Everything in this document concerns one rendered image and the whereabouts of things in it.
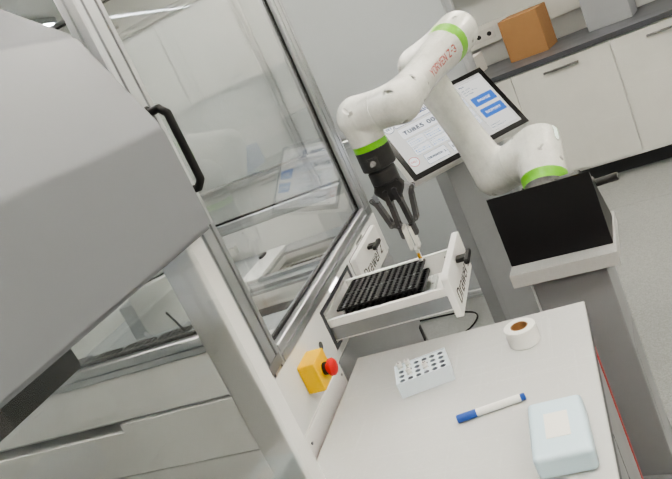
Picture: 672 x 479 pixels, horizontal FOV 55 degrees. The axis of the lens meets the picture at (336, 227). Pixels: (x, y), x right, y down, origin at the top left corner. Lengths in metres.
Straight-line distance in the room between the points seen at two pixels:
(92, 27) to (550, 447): 1.05
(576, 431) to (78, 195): 0.83
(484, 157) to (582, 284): 0.46
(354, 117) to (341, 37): 1.75
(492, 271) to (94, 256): 2.15
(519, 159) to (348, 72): 1.60
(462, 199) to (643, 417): 1.01
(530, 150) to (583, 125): 2.65
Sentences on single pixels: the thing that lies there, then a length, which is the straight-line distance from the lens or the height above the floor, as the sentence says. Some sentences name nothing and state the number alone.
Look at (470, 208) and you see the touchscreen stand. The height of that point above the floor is 0.73.
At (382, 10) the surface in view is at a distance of 3.26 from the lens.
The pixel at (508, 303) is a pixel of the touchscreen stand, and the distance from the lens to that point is 2.74.
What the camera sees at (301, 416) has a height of 0.83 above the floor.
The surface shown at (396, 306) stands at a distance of 1.60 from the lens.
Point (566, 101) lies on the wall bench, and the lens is 4.51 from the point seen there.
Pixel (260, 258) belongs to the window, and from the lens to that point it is 1.48.
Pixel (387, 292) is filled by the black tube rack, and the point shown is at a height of 0.90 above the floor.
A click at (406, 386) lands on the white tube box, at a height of 0.79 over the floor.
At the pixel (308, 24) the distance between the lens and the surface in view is 3.39.
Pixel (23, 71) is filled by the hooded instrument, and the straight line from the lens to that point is 0.76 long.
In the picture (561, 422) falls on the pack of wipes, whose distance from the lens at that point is 1.17.
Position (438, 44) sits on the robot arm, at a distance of 1.77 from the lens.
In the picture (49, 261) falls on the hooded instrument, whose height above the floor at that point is 1.44.
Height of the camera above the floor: 1.50
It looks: 14 degrees down
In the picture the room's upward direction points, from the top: 25 degrees counter-clockwise
